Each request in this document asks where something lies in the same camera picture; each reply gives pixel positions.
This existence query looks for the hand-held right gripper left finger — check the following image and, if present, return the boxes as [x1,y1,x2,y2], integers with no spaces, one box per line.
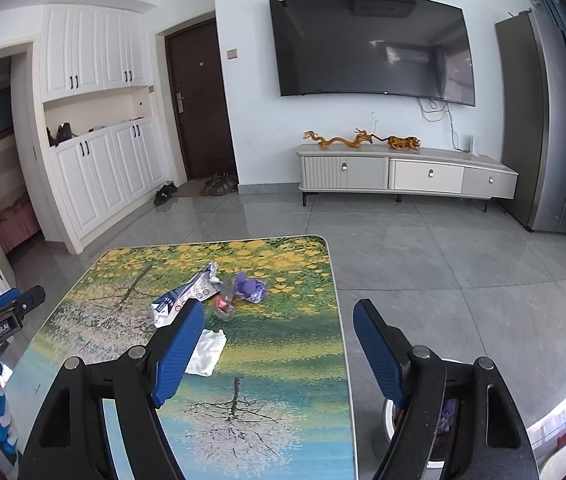
[23,299,206,480]

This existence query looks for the blue white wrapper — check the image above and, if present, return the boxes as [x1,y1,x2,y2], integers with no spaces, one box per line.
[151,262,222,328]

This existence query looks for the beige doormat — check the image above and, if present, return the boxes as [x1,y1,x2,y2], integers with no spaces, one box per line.
[178,177,238,196]

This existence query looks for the white interior door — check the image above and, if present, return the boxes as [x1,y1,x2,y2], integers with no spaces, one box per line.
[10,55,49,241]

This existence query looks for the golden dragon figurine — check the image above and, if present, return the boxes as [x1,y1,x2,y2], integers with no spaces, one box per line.
[304,129,376,151]

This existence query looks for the landscape print table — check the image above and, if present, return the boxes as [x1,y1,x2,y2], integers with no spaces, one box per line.
[8,234,356,480]

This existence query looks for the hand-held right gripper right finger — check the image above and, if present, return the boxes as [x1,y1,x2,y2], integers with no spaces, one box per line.
[353,299,538,480]

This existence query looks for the wall-mounted black television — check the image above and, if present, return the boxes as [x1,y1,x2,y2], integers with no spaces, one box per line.
[269,0,477,107]

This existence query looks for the clear wrapper with red spot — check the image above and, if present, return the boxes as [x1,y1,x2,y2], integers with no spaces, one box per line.
[211,281,238,322]

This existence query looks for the dark brown entrance door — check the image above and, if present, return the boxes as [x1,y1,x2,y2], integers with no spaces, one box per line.
[164,17,238,181]

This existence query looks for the pink bed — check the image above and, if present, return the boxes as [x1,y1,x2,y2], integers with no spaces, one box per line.
[0,195,41,256]

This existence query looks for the golden tiger figurine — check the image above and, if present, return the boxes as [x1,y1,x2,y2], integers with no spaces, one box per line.
[387,135,421,152]

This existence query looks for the black handbag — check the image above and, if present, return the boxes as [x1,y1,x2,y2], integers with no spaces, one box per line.
[53,122,75,147]

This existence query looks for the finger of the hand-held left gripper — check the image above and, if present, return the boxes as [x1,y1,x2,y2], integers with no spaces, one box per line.
[0,285,46,323]

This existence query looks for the hanging television cables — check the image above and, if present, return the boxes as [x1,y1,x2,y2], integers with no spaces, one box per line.
[415,97,464,152]

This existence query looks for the white grey television cabinet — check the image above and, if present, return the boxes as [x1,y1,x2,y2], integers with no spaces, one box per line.
[296,143,520,211]

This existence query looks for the grey refrigerator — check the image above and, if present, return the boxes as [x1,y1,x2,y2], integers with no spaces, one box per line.
[494,7,566,235]

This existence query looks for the purple wrapper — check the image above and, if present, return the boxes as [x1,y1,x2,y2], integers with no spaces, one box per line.
[233,272,268,303]

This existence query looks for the white tissue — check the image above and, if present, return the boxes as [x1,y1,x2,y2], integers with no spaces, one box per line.
[184,329,227,377]

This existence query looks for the white shoe cabinet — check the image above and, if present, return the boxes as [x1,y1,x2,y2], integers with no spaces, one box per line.
[33,4,169,256]

